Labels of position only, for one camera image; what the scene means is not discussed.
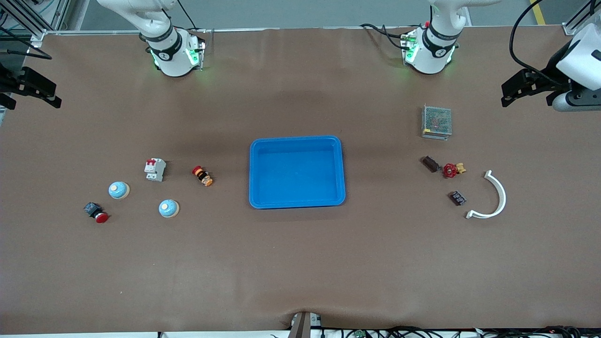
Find grey camera stand post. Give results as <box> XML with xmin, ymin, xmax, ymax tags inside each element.
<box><xmin>287</xmin><ymin>311</ymin><xmax>323</xmax><ymax>338</ymax></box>

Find white curved plastic bracket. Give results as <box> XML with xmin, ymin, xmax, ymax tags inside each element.
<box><xmin>465</xmin><ymin>170</ymin><xmax>507</xmax><ymax>220</ymax></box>

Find black base cable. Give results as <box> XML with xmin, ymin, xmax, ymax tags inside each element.
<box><xmin>360</xmin><ymin>23</ymin><xmax>410</xmax><ymax>50</ymax></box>
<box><xmin>176</xmin><ymin>0</ymin><xmax>198</xmax><ymax>31</ymax></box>

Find brown table cover mat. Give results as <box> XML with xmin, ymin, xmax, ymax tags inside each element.
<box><xmin>0</xmin><ymin>26</ymin><xmax>601</xmax><ymax>335</ymax></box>

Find blue dome bell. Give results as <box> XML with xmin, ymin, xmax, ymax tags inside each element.
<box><xmin>108</xmin><ymin>181</ymin><xmax>131</xmax><ymax>200</ymax></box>
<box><xmin>158</xmin><ymin>199</ymin><xmax>180</xmax><ymax>219</ymax></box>

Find red mushroom push button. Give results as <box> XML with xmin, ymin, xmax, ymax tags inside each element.
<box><xmin>84</xmin><ymin>202</ymin><xmax>110</xmax><ymax>224</ymax></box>

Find black cable tangle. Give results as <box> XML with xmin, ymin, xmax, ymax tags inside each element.
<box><xmin>324</xmin><ymin>325</ymin><xmax>583</xmax><ymax>338</ymax></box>

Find black left base cable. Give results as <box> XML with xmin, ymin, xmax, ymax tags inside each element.
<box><xmin>360</xmin><ymin>23</ymin><xmax>410</xmax><ymax>50</ymax></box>

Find small red orange push button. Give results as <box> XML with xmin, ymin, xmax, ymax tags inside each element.
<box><xmin>192</xmin><ymin>165</ymin><xmax>214</xmax><ymax>187</ymax></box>

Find aluminium frame with bracket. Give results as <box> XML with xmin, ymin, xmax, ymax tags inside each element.
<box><xmin>0</xmin><ymin>0</ymin><xmax>71</xmax><ymax>47</ymax></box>
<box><xmin>562</xmin><ymin>0</ymin><xmax>601</xmax><ymax>36</ymax></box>

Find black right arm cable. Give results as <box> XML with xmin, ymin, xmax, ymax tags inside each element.
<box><xmin>0</xmin><ymin>26</ymin><xmax>53</xmax><ymax>61</ymax></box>

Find black right base cable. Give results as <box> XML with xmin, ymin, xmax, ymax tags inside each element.
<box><xmin>176</xmin><ymin>0</ymin><xmax>198</xmax><ymax>31</ymax></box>

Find red handle brass valve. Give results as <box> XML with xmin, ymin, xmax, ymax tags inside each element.
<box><xmin>442</xmin><ymin>162</ymin><xmax>467</xmax><ymax>179</ymax></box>

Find white circuit breaker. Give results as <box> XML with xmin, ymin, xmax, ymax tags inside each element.
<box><xmin>144</xmin><ymin>158</ymin><xmax>167</xmax><ymax>182</ymax></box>

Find metal mesh power supply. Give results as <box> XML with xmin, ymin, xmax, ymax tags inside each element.
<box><xmin>421</xmin><ymin>104</ymin><xmax>453</xmax><ymax>141</ymax></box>

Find blue plastic tray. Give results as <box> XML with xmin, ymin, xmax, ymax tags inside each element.
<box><xmin>249</xmin><ymin>136</ymin><xmax>347</xmax><ymax>209</ymax></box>

